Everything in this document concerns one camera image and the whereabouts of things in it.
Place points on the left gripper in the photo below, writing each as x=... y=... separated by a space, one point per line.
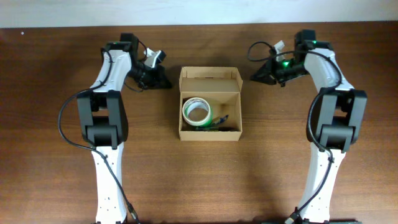
x=155 y=77

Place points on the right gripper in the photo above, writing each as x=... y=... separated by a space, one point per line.
x=270 y=71

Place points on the beige masking tape roll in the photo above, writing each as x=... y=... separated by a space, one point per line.
x=191 y=101

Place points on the brown cardboard box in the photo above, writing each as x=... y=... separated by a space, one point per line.
x=221 y=87

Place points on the blue ballpoint pen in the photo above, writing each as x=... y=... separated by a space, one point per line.
x=218 y=121

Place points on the green tape roll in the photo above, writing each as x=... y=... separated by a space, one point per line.
x=198 y=114

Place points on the yellow highlighter marker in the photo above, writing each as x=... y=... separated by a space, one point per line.
x=208 y=128

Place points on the black pen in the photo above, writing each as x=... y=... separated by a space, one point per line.
x=224 y=128

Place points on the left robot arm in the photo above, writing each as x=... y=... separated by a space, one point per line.
x=103 y=119

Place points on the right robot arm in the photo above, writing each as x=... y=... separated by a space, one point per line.
x=334 y=117

